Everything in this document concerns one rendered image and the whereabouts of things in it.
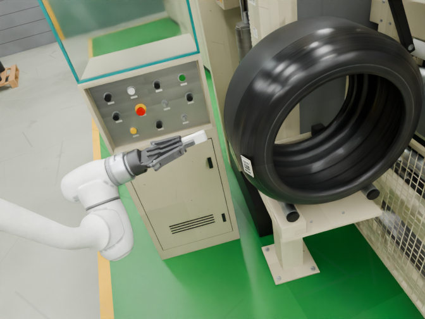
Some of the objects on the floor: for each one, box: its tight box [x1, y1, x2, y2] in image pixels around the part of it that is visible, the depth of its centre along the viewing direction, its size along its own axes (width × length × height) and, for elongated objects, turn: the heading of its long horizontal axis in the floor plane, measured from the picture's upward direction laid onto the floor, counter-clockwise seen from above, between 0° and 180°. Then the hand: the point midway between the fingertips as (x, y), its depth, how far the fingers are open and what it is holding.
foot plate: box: [262, 239, 320, 285], centre depth 190 cm, size 27×27×2 cm
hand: (194, 138), depth 91 cm, fingers closed
